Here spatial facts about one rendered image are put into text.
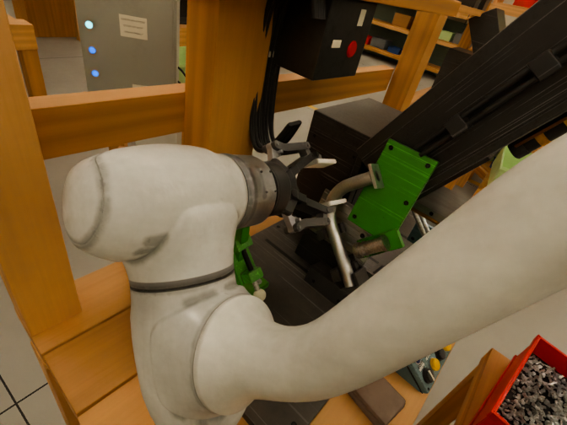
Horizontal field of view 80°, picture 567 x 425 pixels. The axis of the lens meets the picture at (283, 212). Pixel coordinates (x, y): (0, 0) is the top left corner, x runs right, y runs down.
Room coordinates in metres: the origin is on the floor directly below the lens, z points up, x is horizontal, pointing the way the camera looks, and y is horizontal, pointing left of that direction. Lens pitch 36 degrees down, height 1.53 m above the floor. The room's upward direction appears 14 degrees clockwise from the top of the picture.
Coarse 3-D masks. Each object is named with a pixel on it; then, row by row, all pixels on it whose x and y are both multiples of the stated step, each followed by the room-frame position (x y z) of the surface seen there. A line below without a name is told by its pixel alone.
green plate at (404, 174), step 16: (400, 144) 0.70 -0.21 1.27; (384, 160) 0.70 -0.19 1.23; (400, 160) 0.68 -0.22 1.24; (416, 160) 0.67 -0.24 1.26; (432, 160) 0.66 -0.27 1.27; (384, 176) 0.68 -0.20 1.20; (400, 176) 0.67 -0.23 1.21; (416, 176) 0.65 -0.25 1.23; (368, 192) 0.68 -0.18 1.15; (384, 192) 0.66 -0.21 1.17; (400, 192) 0.65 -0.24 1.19; (416, 192) 0.64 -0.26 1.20; (368, 208) 0.66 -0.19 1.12; (384, 208) 0.65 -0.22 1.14; (400, 208) 0.63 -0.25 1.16; (368, 224) 0.64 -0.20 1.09; (384, 224) 0.63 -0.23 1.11; (400, 224) 0.62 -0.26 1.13
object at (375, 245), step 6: (384, 234) 0.61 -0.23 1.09; (372, 240) 0.60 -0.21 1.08; (378, 240) 0.59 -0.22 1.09; (384, 240) 0.59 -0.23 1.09; (354, 246) 0.60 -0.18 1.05; (360, 246) 0.60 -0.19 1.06; (366, 246) 0.59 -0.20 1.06; (372, 246) 0.59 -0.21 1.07; (378, 246) 0.58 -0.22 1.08; (384, 246) 0.58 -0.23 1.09; (390, 246) 0.60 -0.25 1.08; (354, 252) 0.59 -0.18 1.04; (360, 252) 0.59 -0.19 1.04; (366, 252) 0.59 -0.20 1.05; (372, 252) 0.58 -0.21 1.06; (360, 258) 0.59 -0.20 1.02
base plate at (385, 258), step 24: (408, 216) 1.03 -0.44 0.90; (264, 240) 0.71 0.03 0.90; (288, 240) 0.74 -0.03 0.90; (264, 264) 0.62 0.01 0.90; (288, 264) 0.64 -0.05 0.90; (384, 264) 0.74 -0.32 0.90; (288, 288) 0.56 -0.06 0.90; (312, 288) 0.58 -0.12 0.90; (288, 312) 0.49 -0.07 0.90; (312, 312) 0.51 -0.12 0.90; (264, 408) 0.28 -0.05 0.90; (288, 408) 0.29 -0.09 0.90; (312, 408) 0.30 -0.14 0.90
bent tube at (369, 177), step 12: (372, 168) 0.66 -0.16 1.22; (348, 180) 0.68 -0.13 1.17; (360, 180) 0.66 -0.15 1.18; (372, 180) 0.65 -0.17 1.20; (336, 192) 0.68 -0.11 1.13; (336, 228) 0.64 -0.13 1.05; (336, 240) 0.62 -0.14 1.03; (336, 252) 0.61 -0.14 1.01; (348, 264) 0.59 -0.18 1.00; (348, 276) 0.57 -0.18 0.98
